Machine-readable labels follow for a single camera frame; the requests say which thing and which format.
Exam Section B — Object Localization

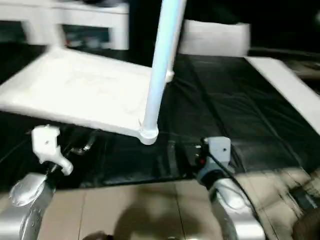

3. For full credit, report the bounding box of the dark grey bag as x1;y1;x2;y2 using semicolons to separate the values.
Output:
294;207;320;240

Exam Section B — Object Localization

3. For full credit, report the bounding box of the flat white board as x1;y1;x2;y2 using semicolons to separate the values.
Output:
245;56;320;137

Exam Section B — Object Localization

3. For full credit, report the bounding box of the white plastic table top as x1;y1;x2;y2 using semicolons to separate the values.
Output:
0;47;175;147

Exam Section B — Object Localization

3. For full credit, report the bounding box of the white cabinet with glass doors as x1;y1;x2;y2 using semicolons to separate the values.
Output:
0;0;130;51

